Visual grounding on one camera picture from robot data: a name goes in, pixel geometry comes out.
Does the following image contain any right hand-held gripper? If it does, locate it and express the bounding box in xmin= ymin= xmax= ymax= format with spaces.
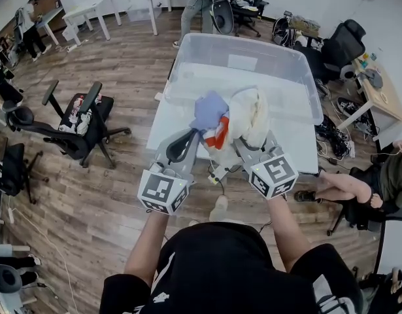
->
xmin=233 ymin=130 xmax=300 ymax=201

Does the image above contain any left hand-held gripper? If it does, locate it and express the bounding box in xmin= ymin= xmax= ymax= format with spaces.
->
xmin=137 ymin=130 xmax=201 ymax=216

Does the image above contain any lavender clothes garment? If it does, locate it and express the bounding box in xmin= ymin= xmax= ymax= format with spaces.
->
xmin=188 ymin=90 xmax=230 ymax=131

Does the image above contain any clear plastic storage bin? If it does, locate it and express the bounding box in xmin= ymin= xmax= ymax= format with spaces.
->
xmin=163 ymin=32 xmax=325 ymax=126

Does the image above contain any person's left forearm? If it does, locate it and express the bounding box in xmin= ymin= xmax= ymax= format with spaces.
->
xmin=124 ymin=209 xmax=171 ymax=287

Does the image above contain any person's right forearm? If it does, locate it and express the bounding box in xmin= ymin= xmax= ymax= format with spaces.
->
xmin=267 ymin=194 xmax=314 ymax=273

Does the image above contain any person's white shoe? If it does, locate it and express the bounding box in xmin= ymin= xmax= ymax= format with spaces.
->
xmin=208 ymin=194 xmax=229 ymax=222

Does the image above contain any black sneaker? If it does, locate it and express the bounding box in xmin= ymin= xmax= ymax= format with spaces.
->
xmin=336 ymin=96 xmax=356 ymax=118

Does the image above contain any white pink fabric heap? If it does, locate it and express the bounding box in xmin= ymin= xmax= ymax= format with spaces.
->
xmin=58 ymin=95 xmax=102 ymax=136

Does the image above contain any white round headset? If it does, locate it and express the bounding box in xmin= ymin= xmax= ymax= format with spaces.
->
xmin=339 ymin=66 xmax=358 ymax=80

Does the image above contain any black white-trimmed backpack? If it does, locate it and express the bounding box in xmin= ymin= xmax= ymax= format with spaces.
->
xmin=209 ymin=0 xmax=236 ymax=35
xmin=271 ymin=16 xmax=298 ymax=48

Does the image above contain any person's black t-shirt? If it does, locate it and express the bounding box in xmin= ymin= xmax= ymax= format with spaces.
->
xmin=98 ymin=222 xmax=365 ymax=314

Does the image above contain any wooden desk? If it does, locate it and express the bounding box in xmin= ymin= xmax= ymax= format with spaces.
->
xmin=337 ymin=56 xmax=402 ymax=143

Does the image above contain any gray crumpled cloth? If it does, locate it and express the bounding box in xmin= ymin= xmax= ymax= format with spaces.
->
xmin=358 ymin=68 xmax=384 ymax=90

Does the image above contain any gray yellow fabric heap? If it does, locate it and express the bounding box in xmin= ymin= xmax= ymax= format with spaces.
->
xmin=233 ymin=0 xmax=260 ymax=12

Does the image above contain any gray-top table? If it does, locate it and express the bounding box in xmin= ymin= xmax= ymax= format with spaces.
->
xmin=35 ymin=7 xmax=65 ymax=46

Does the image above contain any gray black office chair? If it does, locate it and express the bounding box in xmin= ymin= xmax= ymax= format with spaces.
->
xmin=0 ymin=263 xmax=24 ymax=294

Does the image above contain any black cable tangle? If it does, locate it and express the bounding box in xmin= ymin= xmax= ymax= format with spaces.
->
xmin=314 ymin=113 xmax=356 ymax=162

